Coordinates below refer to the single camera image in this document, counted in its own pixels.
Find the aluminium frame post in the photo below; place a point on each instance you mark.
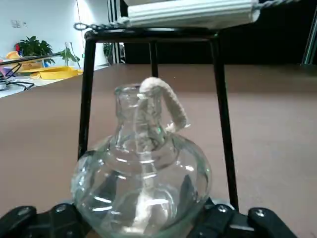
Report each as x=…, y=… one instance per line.
x=116, y=37
x=309, y=44

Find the green leafy plant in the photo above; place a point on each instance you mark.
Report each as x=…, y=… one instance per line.
x=70, y=55

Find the black rod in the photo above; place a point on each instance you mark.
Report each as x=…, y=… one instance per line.
x=29, y=59

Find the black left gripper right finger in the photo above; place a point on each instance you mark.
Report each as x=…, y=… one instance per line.
x=260, y=223

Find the clear glass alcohol lamp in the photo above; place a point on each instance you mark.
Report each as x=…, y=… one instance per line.
x=148, y=178

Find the green potted plant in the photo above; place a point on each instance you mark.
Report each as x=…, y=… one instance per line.
x=34, y=47

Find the black metal tripod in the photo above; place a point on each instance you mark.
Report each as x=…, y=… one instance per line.
x=88, y=99

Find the white wall switch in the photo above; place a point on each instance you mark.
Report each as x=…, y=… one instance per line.
x=15, y=23

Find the yellow plastic container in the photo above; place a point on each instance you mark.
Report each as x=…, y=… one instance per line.
x=57, y=73

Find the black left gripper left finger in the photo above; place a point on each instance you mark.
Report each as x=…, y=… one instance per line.
x=29, y=220

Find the white clay triangle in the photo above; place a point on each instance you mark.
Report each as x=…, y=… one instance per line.
x=188, y=15

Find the small cardboard box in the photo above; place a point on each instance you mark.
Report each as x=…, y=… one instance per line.
x=29, y=65

